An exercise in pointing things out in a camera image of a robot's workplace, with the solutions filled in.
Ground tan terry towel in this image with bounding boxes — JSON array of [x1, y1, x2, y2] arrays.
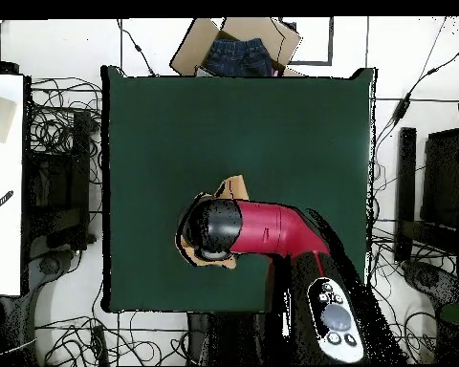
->
[[174, 174, 251, 270]]

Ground black flat panel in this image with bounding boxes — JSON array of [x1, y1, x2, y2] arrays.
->
[[420, 127, 459, 230]]

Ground dark green table cloth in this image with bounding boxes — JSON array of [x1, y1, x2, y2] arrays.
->
[[100, 65, 377, 313]]

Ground blue denim jeans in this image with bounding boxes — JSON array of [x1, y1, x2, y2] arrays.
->
[[204, 37, 274, 77]]

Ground open cardboard box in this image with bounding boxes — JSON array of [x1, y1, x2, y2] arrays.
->
[[169, 16, 302, 77]]

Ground black equipment cart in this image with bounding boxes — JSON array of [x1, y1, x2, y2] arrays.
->
[[22, 108, 98, 251]]

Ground black power strip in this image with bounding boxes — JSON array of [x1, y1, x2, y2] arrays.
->
[[90, 324, 109, 366]]

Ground black power adapter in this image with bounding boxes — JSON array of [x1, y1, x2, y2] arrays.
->
[[391, 92, 413, 125]]

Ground white desk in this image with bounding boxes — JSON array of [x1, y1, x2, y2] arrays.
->
[[0, 73, 25, 297]]

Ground black floor cable tangle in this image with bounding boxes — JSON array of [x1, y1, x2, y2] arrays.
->
[[28, 76, 103, 184], [366, 221, 445, 364], [33, 313, 188, 366]]

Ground black rectangular post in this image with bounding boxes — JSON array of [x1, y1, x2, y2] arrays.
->
[[395, 126, 418, 263]]

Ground black cable with inline connector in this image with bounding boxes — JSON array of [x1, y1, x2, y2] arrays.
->
[[116, 18, 157, 76]]

